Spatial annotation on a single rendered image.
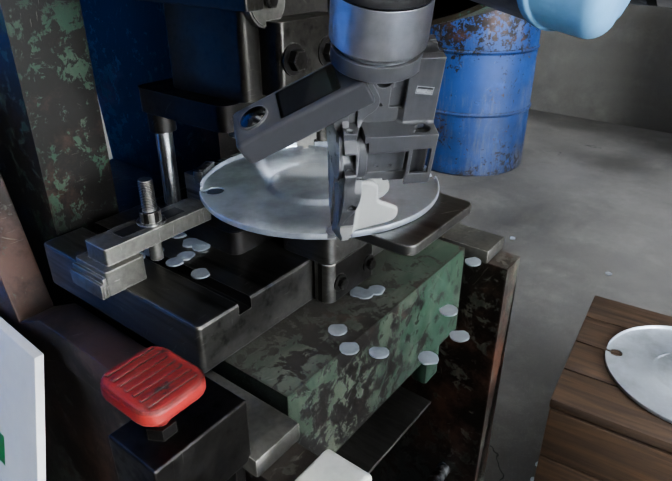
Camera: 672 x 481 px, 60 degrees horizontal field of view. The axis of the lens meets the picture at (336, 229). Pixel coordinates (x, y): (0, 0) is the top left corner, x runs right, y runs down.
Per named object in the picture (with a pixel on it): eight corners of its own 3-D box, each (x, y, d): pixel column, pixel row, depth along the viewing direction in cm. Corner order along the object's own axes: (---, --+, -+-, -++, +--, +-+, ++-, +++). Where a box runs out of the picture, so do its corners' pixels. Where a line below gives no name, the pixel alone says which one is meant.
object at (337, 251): (463, 296, 74) (475, 198, 68) (405, 353, 64) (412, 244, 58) (310, 239, 87) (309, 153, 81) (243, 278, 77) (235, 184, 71)
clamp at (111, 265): (220, 242, 75) (212, 166, 70) (103, 300, 63) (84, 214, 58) (189, 228, 78) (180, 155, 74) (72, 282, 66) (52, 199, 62)
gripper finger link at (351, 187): (357, 236, 53) (365, 160, 47) (340, 237, 53) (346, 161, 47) (348, 200, 56) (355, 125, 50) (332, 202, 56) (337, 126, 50)
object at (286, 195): (194, 251, 57) (193, 244, 57) (203, 152, 83) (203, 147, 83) (475, 229, 62) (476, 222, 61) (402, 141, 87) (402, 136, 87)
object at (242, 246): (336, 203, 86) (336, 183, 84) (236, 257, 71) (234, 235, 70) (257, 178, 94) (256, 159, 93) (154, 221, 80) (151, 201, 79)
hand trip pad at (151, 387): (222, 445, 48) (213, 372, 45) (162, 495, 44) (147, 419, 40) (167, 407, 52) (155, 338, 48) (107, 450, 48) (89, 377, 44)
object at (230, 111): (337, 116, 80) (337, 75, 77) (228, 156, 66) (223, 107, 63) (252, 97, 88) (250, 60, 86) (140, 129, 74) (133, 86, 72)
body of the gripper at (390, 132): (428, 190, 51) (455, 67, 43) (331, 197, 50) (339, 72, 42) (407, 138, 57) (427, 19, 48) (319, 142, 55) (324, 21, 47)
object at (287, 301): (422, 223, 93) (424, 189, 90) (204, 376, 61) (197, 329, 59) (281, 179, 109) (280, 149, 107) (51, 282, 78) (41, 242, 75)
